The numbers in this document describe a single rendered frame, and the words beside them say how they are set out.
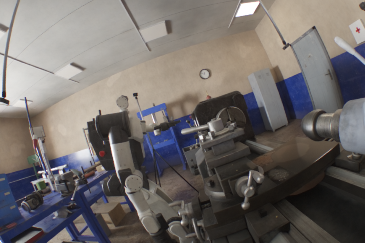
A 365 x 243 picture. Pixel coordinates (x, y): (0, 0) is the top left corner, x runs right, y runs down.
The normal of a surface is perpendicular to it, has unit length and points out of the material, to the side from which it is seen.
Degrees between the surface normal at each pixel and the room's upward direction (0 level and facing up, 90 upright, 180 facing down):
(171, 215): 90
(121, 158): 92
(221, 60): 90
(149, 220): 92
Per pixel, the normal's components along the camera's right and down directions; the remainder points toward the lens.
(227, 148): -0.07, -0.07
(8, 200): 0.94, -0.33
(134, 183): 0.24, -0.13
